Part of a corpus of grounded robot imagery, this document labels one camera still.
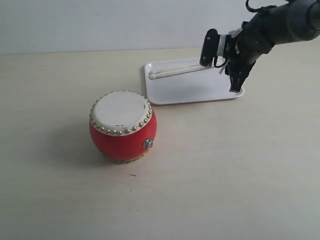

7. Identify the red small drum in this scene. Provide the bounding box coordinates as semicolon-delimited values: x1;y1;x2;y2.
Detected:
89;90;158;163

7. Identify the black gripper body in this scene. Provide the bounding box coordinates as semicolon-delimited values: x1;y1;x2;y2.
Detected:
224;32;257;75

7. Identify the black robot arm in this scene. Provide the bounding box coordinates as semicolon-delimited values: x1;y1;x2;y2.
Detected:
225;0;320;93

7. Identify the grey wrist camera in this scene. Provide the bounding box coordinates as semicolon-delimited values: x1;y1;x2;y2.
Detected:
199;28;227;68

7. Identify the wooden drumstick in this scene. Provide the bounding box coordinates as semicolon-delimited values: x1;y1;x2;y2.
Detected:
148;65;211;80
148;64;205;75

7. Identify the white rectangular tray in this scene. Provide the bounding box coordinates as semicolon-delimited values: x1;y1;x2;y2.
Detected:
144;58;245;105

